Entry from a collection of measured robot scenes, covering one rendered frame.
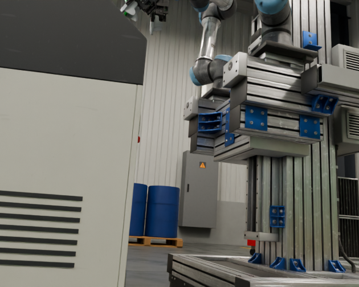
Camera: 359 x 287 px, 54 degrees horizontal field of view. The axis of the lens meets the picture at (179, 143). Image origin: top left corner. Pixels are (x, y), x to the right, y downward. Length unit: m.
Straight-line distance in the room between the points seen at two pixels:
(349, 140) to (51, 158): 1.22
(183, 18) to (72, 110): 8.63
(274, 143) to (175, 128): 7.06
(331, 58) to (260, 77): 0.59
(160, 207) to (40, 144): 5.19
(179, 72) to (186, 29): 1.25
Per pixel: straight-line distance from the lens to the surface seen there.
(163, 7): 1.79
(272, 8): 1.39
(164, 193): 6.21
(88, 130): 1.08
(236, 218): 8.74
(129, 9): 1.61
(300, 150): 1.51
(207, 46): 2.07
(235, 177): 8.81
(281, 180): 1.56
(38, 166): 1.08
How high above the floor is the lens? 0.37
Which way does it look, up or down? 13 degrees up
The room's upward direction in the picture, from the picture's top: 4 degrees clockwise
